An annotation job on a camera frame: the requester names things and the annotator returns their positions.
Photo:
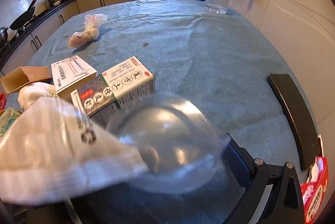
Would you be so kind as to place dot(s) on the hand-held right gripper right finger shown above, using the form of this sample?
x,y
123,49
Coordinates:
x,y
239,166

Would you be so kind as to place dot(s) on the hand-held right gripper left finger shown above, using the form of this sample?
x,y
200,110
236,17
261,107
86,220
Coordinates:
x,y
74,212

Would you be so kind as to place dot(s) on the white plastic bag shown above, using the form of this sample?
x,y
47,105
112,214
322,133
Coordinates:
x,y
60,145

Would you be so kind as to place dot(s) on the clear plastic dome lid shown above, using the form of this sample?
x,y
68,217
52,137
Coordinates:
x,y
170,140

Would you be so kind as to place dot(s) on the red plastic basket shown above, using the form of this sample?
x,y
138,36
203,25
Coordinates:
x,y
2,101

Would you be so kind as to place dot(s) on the black chair back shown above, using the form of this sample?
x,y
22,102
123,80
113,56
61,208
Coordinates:
x,y
295,116

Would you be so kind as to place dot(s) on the red snack packet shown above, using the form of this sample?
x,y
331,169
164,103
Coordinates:
x,y
314,192

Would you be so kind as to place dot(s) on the green printed packet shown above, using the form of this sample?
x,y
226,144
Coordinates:
x,y
9,119

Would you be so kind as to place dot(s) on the blue-grey tablecloth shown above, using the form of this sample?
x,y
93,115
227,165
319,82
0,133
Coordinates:
x,y
196,56

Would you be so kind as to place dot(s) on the white crumpled cloth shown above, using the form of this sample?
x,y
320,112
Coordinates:
x,y
35,94

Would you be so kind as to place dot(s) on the green and white medicine box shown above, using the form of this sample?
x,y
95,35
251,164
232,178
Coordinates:
x,y
117,85

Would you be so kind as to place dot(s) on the white and blue medicine box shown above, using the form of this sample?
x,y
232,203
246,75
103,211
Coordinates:
x,y
72,71

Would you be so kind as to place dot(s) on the brown cardboard box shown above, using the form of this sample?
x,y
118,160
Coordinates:
x,y
24,77

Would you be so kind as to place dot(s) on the crumpled pink plastic bag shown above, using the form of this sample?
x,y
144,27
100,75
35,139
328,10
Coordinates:
x,y
87,30

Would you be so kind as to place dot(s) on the silver cooking pot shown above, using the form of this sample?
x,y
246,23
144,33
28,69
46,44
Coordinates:
x,y
3,35

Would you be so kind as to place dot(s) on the black wok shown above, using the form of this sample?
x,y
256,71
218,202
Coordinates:
x,y
23,18

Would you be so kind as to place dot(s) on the metal kettle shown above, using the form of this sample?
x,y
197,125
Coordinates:
x,y
49,0

